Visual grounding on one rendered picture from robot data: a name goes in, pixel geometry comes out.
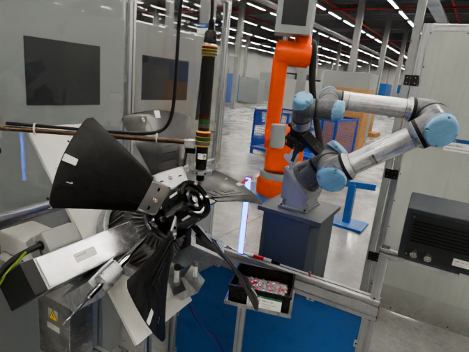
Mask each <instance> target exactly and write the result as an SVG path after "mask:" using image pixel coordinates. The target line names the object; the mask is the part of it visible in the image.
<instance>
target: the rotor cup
mask: <svg viewBox="0 0 469 352"><path fill-rule="evenodd" d="M175 192H177V194H176V195H175V196H173V197H171V198H170V196H171V195H172V194H174V193H175ZM193 196H196V197H197V198H198V201H197V202H196V203H195V202H194V201H193V199H192V197H193ZM210 210H211V203H210V200H209V196H208V195H207V193H206V191H205V190H204V189H203V188H202V187H201V186H200V185H199V184H198V183H197V182H194V181H192V180H185V181H183V182H181V183H180V184H178V185H176V186H175V187H174V188H173V189H171V190H169V192H168V194H167V196H166V197H165V200H164V201H163V203H162V205H161V207H160V209H159V211H158V212H157V214H156V215H155V216H154V215H150V214H147V216H148V220H149V223H150V224H151V226H152V228H153V229H154V230H155V231H156V232H157V233H158V234H159V235H160V236H162V237H164V238H166V237H167V236H166V232H167V230H169V229H170V225H171V222H172V218H173V216H174V214H175V216H177V236H176V238H175V239H176V240H177V239H179V238H180V237H182V236H184V235H185V234H186V232H187V230H188V228H189V227H191V226H192V225H194V224H196V223H197V222H199V221H201V220H203V219H204V218H206V217H207V216H208V215H209V213H210ZM188 215H189V216H190V217H189V218H187V219H186V220H184V221H182V219H183V218H184V217H186V216H188Z"/></svg>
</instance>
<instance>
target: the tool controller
mask: <svg viewBox="0 0 469 352"><path fill-rule="evenodd" d="M398 256H401V257H404V258H409V259H412V260H414V261H419V262H422V263H426V264H429V265H434V266H436V267H441V268H444V269H447V270H451V271H454V272H458V273H461V274H466V275H469V203H464V202H460V201H456V200H450V199H446V198H440V197H436V196H430V195H426V194H422V193H415V192H412V194H411V197H410V202H409V205H408V210H407V214H406V217H405V223H404V227H403V232H402V236H401V241H400V245H399V251H398Z"/></svg>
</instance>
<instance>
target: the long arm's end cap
mask: <svg viewBox="0 0 469 352"><path fill-rule="evenodd" d="M0 288H1V290H2V292H3V294H4V297H5V299H6V301H7V303H8V305H9V307H10V309H11V311H14V310H16V309H18V308H20V307H23V306H25V305H26V304H27V303H29V302H31V301H32V300H34V299H35V298H37V297H38V296H39V295H41V294H43V293H44V292H46V291H48V289H47V286H46V284H45V282H44V280H43V278H42V276H41V274H40V272H39V270H38V268H37V266H36V264H35V262H34V260H33V259H31V260H28V261H25V262H23V263H20V264H19V265H18V266H16V267H15V268H14V269H12V270H11V271H10V272H9V273H8V274H6V278H5V279H4V281H3V282H2V284H1V285H0Z"/></svg>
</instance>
